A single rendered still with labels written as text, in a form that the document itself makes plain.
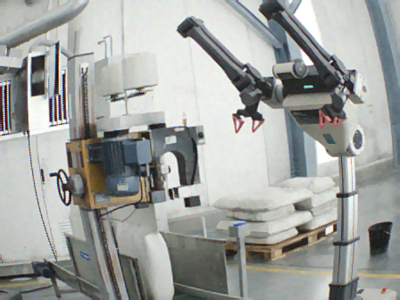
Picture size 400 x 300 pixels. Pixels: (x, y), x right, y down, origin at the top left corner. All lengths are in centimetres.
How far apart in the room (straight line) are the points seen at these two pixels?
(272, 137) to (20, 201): 443
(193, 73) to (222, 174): 129
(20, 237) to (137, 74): 312
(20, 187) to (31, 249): 63
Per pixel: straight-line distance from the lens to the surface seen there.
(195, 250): 357
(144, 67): 278
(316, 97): 275
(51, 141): 568
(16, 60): 523
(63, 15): 539
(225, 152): 827
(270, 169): 874
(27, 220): 558
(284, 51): 886
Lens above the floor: 138
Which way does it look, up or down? 3 degrees down
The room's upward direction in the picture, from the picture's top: 7 degrees counter-clockwise
